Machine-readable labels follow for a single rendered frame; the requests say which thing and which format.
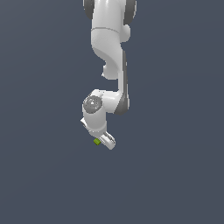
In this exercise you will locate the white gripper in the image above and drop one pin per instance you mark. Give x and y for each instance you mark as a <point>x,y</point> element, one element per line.
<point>107,140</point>

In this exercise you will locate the small green cube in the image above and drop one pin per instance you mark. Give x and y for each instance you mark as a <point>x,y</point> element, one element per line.
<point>97,142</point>

